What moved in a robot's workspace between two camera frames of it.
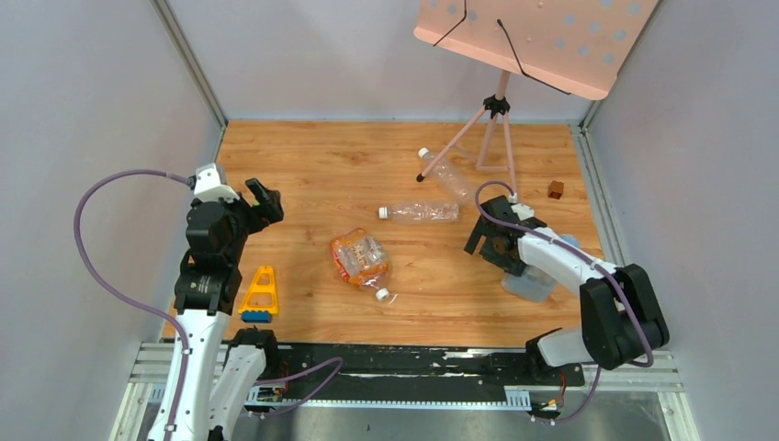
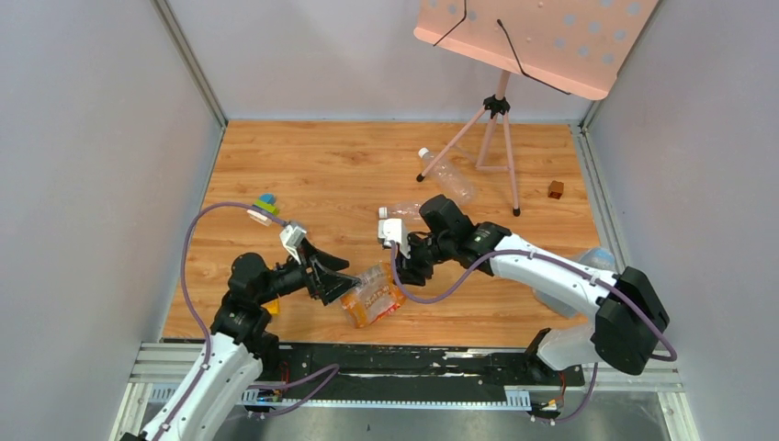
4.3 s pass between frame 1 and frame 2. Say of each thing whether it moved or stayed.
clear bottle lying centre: stayed
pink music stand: stayed
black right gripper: moved
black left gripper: moved
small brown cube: stayed
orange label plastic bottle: moved
